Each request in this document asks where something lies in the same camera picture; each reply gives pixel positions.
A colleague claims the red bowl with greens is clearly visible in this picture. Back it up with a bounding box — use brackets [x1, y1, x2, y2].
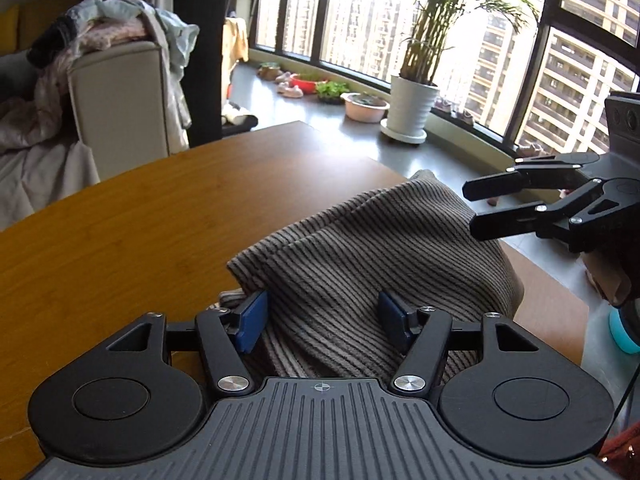
[276, 73, 350, 104]

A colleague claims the grey striped knit sweater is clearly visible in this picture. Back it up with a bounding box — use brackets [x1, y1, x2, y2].
[218, 170, 524, 380]

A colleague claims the grey sofa with sheet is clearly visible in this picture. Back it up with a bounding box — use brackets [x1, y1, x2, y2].
[1, 41, 174, 228]

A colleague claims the white ribbed plant pot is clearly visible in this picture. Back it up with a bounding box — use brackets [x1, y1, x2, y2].
[380, 76, 439, 145]

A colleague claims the yellow sofa cushion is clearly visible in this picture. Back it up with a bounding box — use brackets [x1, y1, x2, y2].
[0, 4, 20, 56]

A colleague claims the pile of clothes on armrest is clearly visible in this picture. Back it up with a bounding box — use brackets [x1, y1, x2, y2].
[1, 0, 200, 174]

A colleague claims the pink bowl planter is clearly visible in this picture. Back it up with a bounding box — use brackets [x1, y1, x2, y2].
[341, 92, 390, 124]

